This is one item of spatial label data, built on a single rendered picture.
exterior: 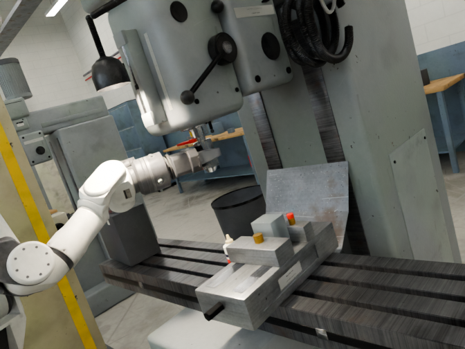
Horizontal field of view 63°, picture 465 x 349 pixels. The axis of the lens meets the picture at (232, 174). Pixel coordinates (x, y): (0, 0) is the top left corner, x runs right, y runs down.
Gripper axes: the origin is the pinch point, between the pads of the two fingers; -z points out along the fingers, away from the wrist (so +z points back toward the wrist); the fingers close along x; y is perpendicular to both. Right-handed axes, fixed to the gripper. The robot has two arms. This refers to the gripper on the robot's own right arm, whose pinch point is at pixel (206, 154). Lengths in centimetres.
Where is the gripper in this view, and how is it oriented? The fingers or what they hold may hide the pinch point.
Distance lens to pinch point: 96.9
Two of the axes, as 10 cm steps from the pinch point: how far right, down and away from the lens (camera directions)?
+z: -9.0, 3.3, -2.8
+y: 2.9, 9.4, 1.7
